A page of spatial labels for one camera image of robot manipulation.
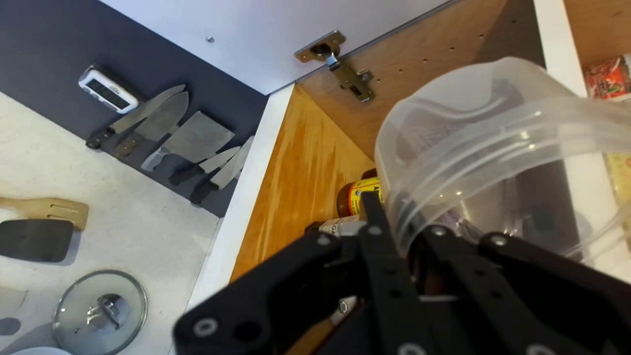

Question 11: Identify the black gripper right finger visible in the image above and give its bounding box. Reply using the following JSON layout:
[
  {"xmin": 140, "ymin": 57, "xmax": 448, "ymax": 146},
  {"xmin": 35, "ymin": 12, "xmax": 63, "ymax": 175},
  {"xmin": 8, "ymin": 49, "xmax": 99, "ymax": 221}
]
[{"xmin": 410, "ymin": 225, "xmax": 631, "ymax": 355}]

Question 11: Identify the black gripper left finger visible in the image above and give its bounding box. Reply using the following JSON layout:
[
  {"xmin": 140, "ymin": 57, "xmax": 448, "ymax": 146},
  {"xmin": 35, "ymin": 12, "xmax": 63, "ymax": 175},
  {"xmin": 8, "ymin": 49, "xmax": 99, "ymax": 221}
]
[{"xmin": 173, "ymin": 193, "xmax": 422, "ymax": 355}]

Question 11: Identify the clear plastic bowl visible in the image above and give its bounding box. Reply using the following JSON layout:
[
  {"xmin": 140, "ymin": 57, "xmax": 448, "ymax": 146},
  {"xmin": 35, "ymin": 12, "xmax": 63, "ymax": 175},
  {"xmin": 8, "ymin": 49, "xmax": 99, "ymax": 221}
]
[{"xmin": 375, "ymin": 57, "xmax": 631, "ymax": 266}]

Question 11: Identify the metal cabinet hinge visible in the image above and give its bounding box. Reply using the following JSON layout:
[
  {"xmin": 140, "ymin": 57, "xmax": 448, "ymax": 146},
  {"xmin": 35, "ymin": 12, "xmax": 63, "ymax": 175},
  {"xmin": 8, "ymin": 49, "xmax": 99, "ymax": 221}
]
[{"xmin": 294, "ymin": 29, "xmax": 375, "ymax": 102}]

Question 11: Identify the olive oil bottle yellow label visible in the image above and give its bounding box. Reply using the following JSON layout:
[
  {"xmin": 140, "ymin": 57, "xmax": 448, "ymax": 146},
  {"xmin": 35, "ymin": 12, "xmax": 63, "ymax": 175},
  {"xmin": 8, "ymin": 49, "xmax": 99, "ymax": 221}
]
[{"xmin": 337, "ymin": 177, "xmax": 380, "ymax": 217}]

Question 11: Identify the glass pot lid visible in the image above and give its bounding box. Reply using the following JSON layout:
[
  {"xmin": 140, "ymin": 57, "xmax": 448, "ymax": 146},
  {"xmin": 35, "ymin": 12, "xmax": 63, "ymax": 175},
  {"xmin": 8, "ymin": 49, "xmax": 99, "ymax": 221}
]
[{"xmin": 53, "ymin": 270, "xmax": 148, "ymax": 355}]

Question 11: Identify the cleaver on magnetic strip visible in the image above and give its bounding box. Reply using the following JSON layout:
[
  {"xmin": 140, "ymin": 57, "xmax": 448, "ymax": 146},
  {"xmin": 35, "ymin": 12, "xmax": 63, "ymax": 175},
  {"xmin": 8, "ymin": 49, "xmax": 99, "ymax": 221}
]
[{"xmin": 142, "ymin": 110, "xmax": 235, "ymax": 171}]

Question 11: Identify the knife on magnetic strip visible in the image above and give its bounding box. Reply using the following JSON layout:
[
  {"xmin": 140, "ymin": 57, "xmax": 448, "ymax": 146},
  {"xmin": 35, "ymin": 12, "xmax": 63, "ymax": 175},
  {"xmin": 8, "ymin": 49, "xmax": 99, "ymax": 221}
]
[{"xmin": 87, "ymin": 85, "xmax": 185, "ymax": 150}]

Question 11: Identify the white wall cabinet with shelves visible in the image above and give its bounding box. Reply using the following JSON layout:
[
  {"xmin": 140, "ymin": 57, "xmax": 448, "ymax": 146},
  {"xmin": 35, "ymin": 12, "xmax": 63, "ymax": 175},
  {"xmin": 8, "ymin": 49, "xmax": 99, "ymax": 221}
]
[{"xmin": 185, "ymin": 0, "xmax": 631, "ymax": 312}]

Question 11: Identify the white wall switch plate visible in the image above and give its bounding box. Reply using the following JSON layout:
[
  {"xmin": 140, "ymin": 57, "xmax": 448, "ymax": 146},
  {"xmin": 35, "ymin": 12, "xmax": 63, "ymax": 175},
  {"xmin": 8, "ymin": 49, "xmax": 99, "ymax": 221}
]
[{"xmin": 77, "ymin": 65, "xmax": 140, "ymax": 114}]

